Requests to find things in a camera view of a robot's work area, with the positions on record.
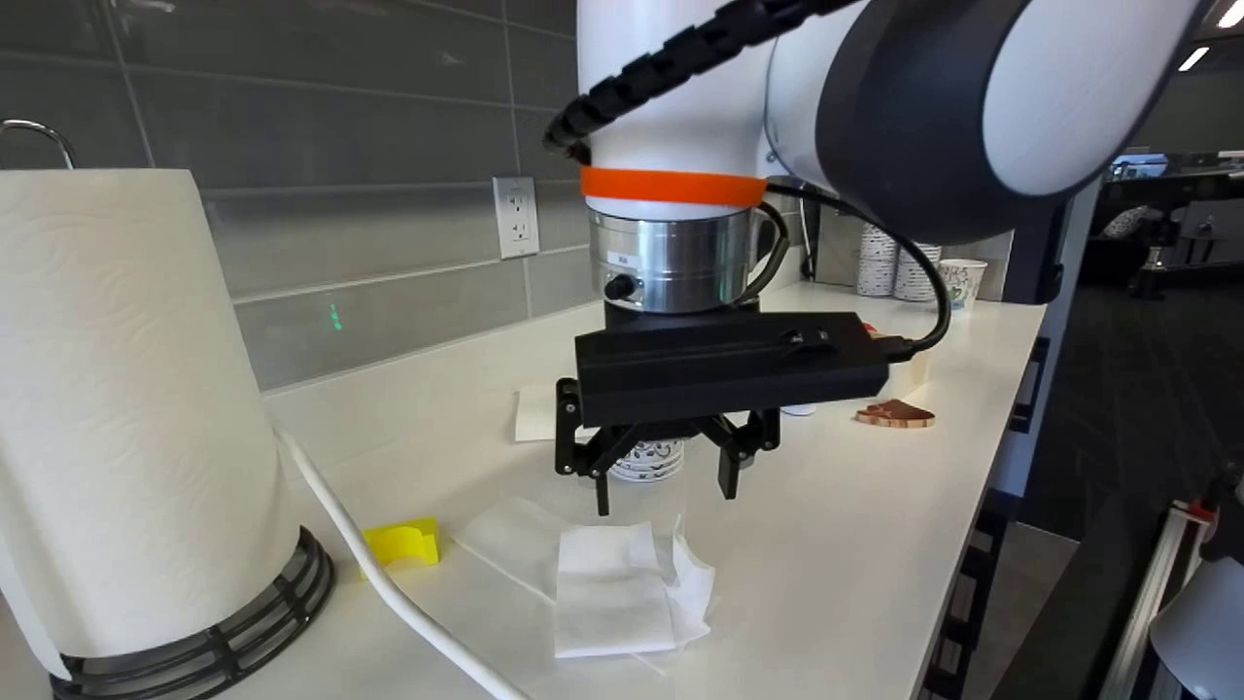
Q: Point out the right stacked paper cups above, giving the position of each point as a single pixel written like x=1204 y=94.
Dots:
x=911 y=284

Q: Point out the white napkin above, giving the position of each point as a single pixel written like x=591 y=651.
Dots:
x=535 y=414
x=623 y=592

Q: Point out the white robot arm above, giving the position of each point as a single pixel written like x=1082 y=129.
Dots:
x=928 y=120

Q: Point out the white paper towel roll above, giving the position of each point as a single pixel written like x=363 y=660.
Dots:
x=136 y=459

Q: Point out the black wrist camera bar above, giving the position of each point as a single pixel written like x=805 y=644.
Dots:
x=728 y=367

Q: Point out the brown snack piece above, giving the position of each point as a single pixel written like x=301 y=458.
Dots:
x=897 y=414

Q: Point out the left stacked paper cups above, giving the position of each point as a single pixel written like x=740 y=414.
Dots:
x=875 y=266

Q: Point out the patterned paper cup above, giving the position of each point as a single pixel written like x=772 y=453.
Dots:
x=648 y=459

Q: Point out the white wall outlet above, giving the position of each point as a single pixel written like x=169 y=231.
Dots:
x=515 y=217

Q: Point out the black paper towel holder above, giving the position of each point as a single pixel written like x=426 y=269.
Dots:
x=219 y=654

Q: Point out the yellow plastic block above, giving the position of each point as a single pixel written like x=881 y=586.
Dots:
x=407 y=544

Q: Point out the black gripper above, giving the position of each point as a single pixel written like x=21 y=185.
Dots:
x=591 y=449

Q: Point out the single green paper cup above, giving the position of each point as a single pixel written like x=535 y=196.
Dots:
x=960 y=281

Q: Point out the stacked paper cups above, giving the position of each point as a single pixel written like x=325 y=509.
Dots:
x=875 y=266
x=911 y=284

